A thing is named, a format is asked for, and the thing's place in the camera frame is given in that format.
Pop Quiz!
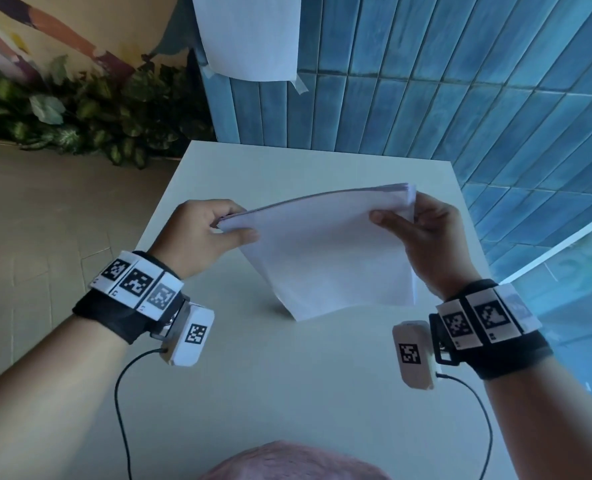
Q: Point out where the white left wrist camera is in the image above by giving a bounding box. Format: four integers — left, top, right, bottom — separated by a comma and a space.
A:
162, 303, 215, 368

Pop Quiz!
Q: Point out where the black right wristband with markers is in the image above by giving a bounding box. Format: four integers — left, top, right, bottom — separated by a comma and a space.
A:
428, 278, 555, 381

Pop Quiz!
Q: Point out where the person's right hand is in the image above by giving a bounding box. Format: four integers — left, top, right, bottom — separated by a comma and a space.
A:
370, 191, 482, 301

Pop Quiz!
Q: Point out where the white window frame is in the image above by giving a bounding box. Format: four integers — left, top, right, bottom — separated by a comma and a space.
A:
498, 206, 592, 285

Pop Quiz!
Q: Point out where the black left camera cable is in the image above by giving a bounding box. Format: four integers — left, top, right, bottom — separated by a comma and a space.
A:
114, 348, 169, 480

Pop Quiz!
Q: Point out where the white paper sheet on wall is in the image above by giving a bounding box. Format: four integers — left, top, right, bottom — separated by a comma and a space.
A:
190, 0, 302, 82

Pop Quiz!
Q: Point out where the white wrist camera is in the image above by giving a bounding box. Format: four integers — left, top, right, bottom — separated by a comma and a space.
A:
162, 303, 215, 368
392, 320, 445, 392

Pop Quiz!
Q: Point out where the black camera cable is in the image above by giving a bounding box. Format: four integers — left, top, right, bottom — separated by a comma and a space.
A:
434, 372, 495, 480
114, 348, 169, 480

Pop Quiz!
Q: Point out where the person's pink clothing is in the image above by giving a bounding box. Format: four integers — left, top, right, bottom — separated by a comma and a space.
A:
207, 441, 393, 480

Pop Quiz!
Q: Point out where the person's right forearm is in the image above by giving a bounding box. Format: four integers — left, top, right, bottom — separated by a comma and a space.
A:
485, 354, 592, 480

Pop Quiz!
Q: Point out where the stack of white paper sheets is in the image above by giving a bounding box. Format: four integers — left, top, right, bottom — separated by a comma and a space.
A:
217, 183, 418, 323

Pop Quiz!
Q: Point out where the person's left forearm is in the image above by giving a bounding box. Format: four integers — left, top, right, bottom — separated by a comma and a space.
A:
0, 314, 132, 480

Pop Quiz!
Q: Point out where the person's left hand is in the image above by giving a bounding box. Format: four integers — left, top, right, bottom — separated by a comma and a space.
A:
148, 199, 261, 283

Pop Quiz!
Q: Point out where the black left wristband with markers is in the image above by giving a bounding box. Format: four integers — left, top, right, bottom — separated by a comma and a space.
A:
72, 250, 185, 345

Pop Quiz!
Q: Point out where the green leafy plant hedge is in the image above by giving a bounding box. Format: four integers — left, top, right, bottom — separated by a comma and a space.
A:
0, 55, 216, 169

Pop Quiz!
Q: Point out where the black right camera cable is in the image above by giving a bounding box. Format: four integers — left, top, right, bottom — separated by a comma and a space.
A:
434, 372, 495, 480

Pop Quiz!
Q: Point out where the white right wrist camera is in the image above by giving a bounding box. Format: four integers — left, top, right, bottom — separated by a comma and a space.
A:
392, 320, 445, 392

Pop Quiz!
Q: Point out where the black wristband with markers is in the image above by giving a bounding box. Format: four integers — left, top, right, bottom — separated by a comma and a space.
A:
428, 278, 555, 381
72, 250, 185, 345

